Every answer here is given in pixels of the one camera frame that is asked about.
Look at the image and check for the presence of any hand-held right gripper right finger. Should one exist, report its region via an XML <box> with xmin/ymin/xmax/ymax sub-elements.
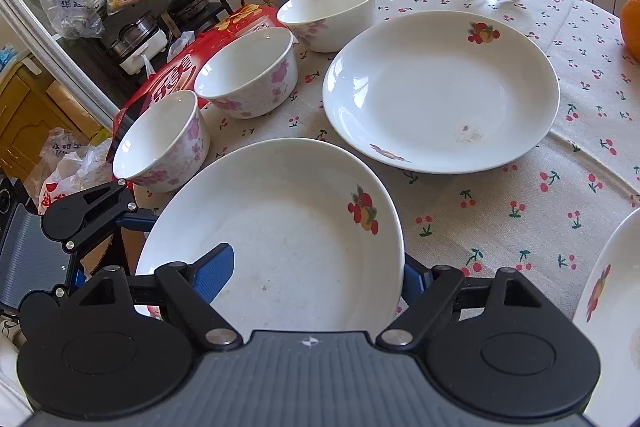
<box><xmin>375</xmin><ymin>252</ymin><xmax>548</xmax><ymax>350</ymax></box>

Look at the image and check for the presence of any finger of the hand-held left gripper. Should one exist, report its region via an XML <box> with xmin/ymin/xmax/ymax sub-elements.
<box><xmin>52</xmin><ymin>252</ymin><xmax>93</xmax><ymax>303</ymax></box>
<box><xmin>65</xmin><ymin>179</ymin><xmax>160</xmax><ymax>258</ymax></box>

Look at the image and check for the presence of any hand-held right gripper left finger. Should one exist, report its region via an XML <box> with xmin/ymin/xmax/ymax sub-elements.
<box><xmin>75</xmin><ymin>243</ymin><xmax>244</xmax><ymax>350</ymax></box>

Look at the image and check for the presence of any white floral bowl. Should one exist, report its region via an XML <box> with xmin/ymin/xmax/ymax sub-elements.
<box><xmin>276</xmin><ymin>0</ymin><xmax>379</xmax><ymax>54</ymax></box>
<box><xmin>112</xmin><ymin>90</ymin><xmax>211</xmax><ymax>194</ymax></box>
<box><xmin>193</xmin><ymin>27</ymin><xmax>300</xmax><ymax>120</ymax></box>

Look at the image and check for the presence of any white and red plastic bag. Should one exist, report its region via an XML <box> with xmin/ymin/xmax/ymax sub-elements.
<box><xmin>25</xmin><ymin>127</ymin><xmax>121</xmax><ymax>215</ymax></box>

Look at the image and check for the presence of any cherry-print tablecloth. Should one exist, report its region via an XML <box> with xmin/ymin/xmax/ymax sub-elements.
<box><xmin>132</xmin><ymin>0</ymin><xmax>640</xmax><ymax>358</ymax></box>

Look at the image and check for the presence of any wooden cabinet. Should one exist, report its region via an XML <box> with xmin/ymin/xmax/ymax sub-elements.
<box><xmin>0</xmin><ymin>57</ymin><xmax>101</xmax><ymax>168</ymax></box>

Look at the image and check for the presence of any red printed carton box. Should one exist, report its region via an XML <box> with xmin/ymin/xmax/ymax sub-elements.
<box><xmin>111</xmin><ymin>0</ymin><xmax>282</xmax><ymax>185</ymax></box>

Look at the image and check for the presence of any white appliance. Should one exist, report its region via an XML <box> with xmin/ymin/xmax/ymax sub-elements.
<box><xmin>119</xmin><ymin>39</ymin><xmax>173</xmax><ymax>75</ymax></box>

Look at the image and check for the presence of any stainless steel steamer pot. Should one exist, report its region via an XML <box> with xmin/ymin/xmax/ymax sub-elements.
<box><xmin>107</xmin><ymin>12</ymin><xmax>161</xmax><ymax>58</ymax></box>

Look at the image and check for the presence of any clear plastic bag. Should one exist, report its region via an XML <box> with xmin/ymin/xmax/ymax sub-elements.
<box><xmin>32</xmin><ymin>0</ymin><xmax>106</xmax><ymax>40</ymax></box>

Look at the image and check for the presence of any black pan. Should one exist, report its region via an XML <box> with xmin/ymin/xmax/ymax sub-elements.
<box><xmin>167</xmin><ymin>0</ymin><xmax>211</xmax><ymax>25</ymax></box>

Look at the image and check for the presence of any orange with green leaf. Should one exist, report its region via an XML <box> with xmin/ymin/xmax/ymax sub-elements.
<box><xmin>620</xmin><ymin>0</ymin><xmax>640</xmax><ymax>64</ymax></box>

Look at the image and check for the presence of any white door frame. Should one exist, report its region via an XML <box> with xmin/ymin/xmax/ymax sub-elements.
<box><xmin>0</xmin><ymin>0</ymin><xmax>123</xmax><ymax>118</ymax></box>

